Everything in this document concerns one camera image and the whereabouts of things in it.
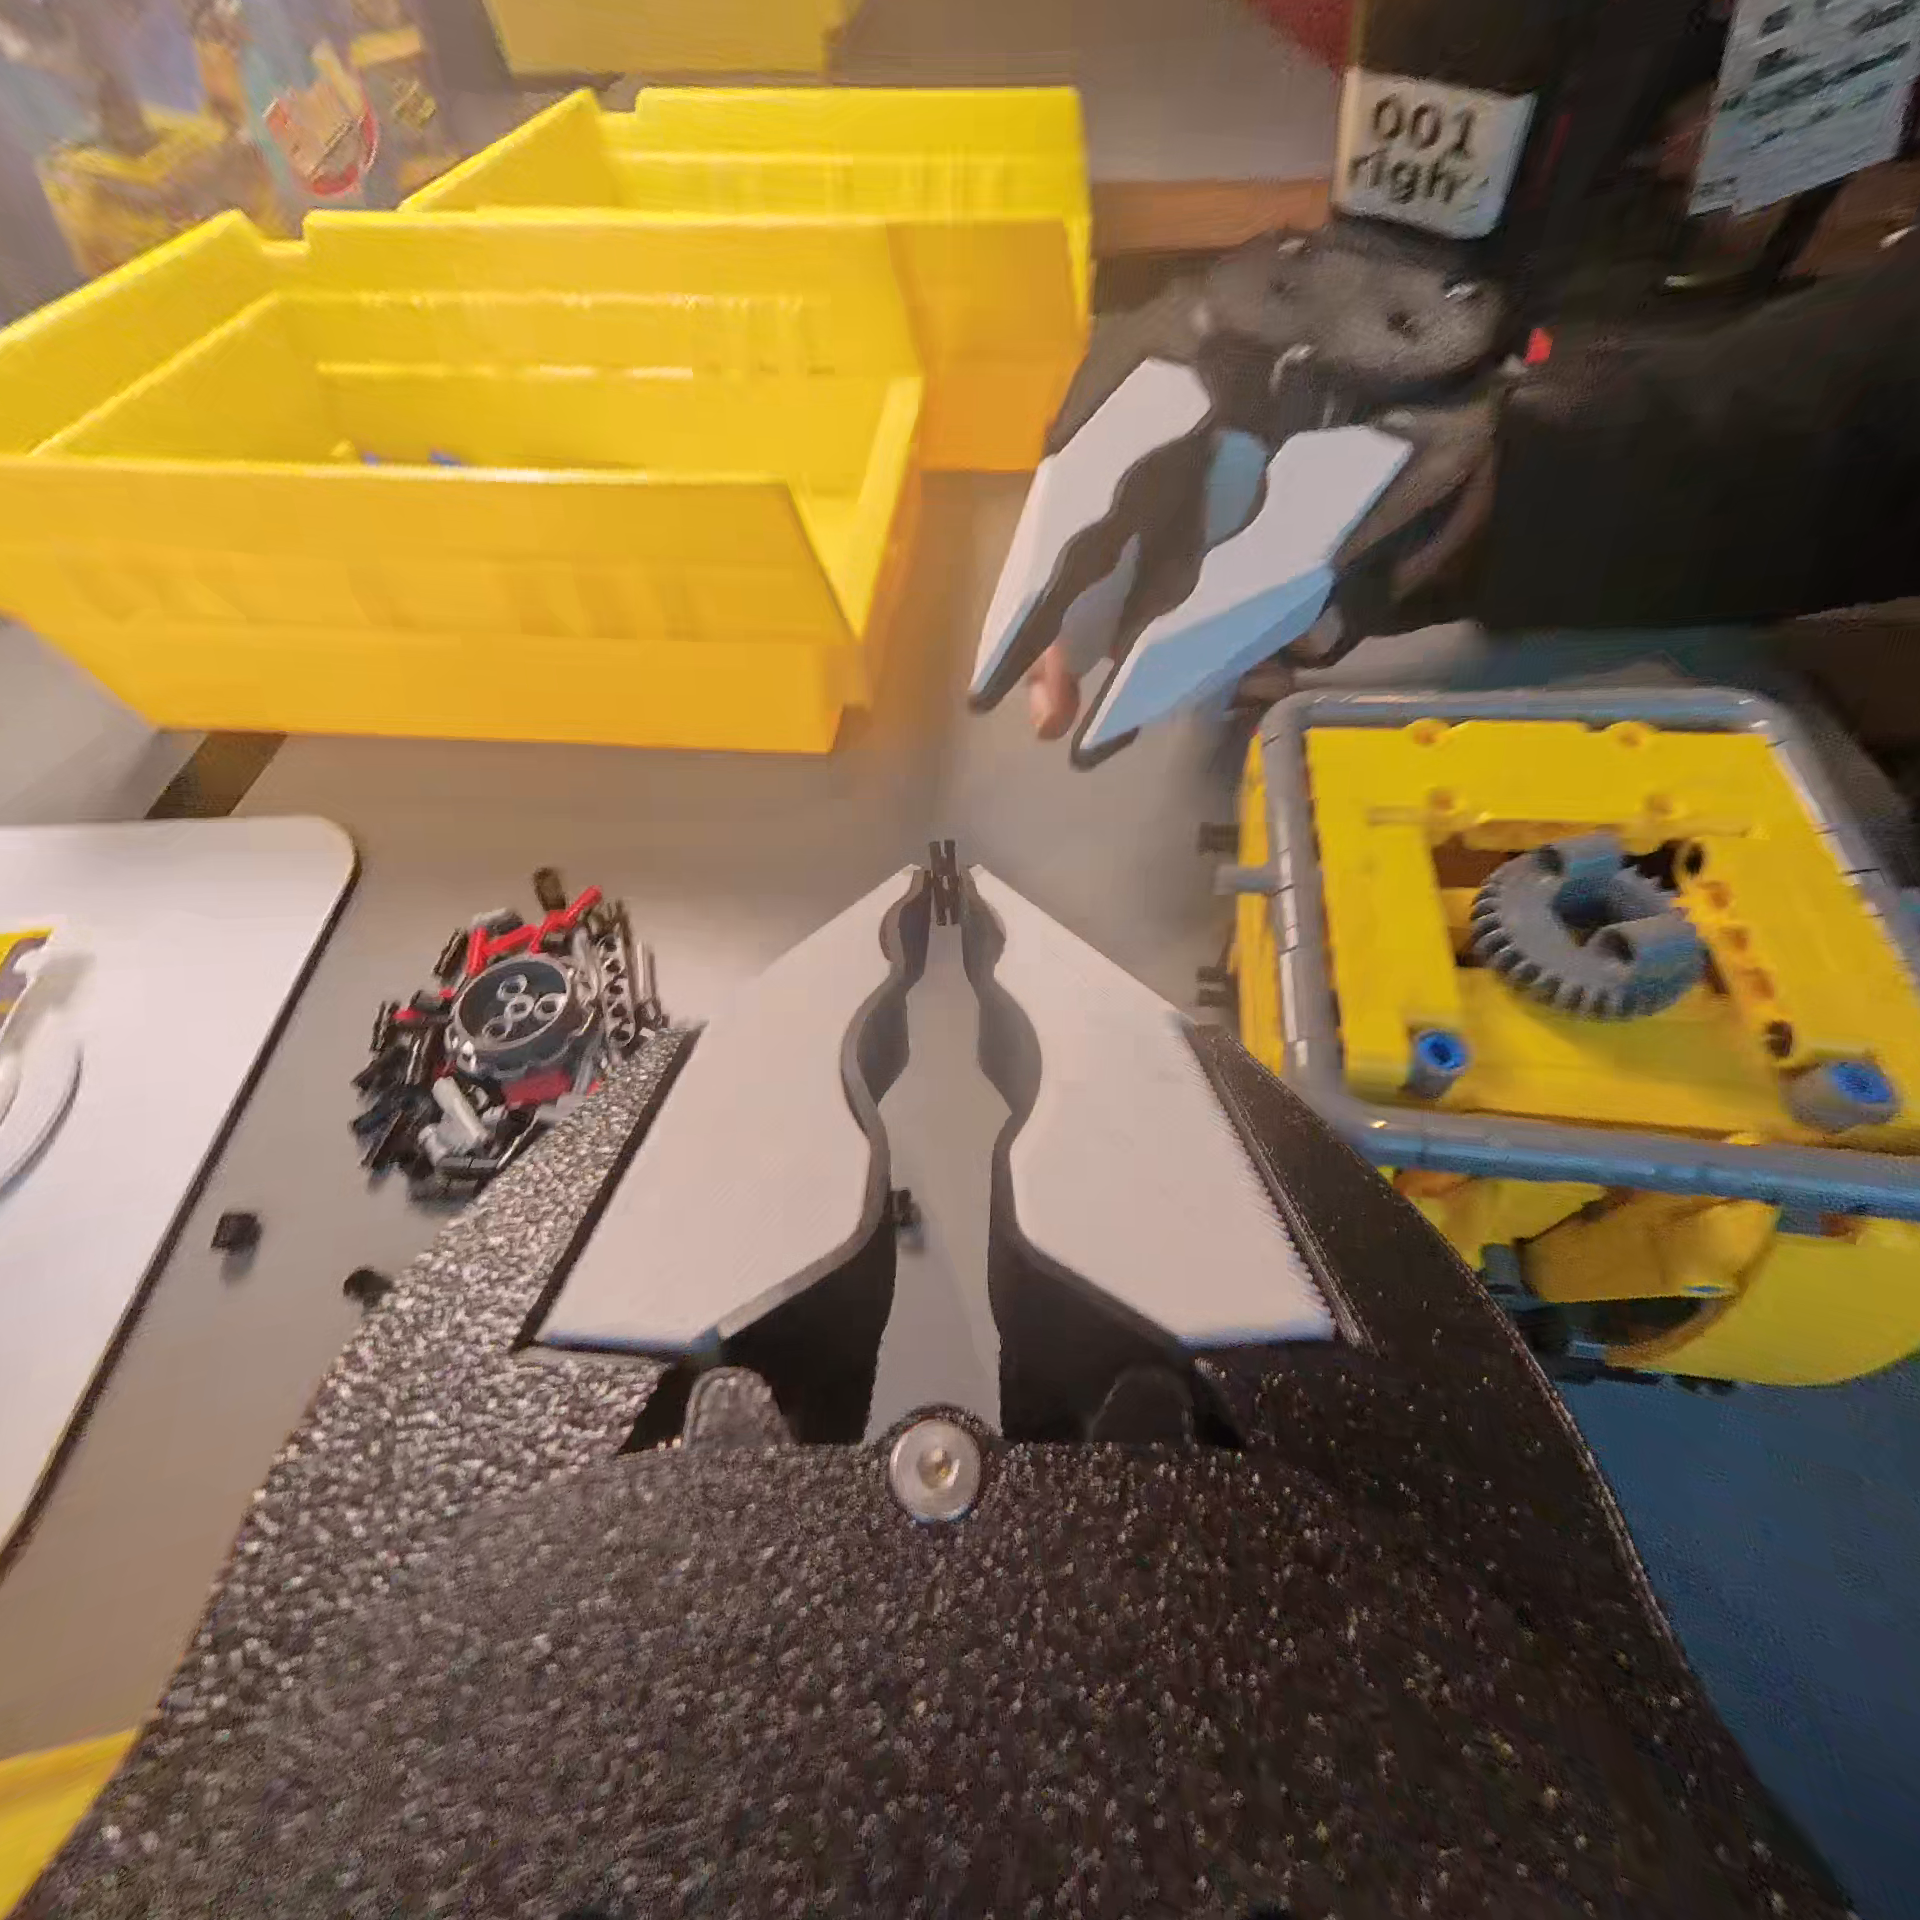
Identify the printed cardboard toy box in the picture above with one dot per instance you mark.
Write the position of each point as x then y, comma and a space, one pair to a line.
182, 131

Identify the yellow toy brick vehicle model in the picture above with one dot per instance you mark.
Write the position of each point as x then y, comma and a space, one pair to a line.
1408, 901

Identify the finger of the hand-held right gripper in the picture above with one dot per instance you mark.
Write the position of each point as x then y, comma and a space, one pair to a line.
1274, 571
1095, 506

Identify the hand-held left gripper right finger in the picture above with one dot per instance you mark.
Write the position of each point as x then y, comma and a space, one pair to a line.
1174, 1198

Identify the yellow printed sticker sheet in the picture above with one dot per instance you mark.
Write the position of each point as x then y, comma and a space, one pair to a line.
27, 1047

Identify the yellow storage bin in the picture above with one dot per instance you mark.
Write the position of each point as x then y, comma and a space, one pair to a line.
658, 32
450, 600
961, 244

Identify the grey desk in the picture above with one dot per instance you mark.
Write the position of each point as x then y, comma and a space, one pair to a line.
751, 827

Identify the white book stand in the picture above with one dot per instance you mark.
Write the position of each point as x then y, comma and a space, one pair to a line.
182, 1047

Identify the pile of black brick parts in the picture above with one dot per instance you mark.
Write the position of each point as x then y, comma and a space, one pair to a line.
510, 1018

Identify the blue storage bin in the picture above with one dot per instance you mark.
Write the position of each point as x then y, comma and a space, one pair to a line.
1771, 1676

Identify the person's right forearm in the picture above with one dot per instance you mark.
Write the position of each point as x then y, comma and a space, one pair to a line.
1715, 447

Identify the small black brick pin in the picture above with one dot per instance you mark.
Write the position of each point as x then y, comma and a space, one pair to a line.
943, 873

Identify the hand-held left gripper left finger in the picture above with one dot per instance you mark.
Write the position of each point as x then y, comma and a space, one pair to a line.
714, 1198

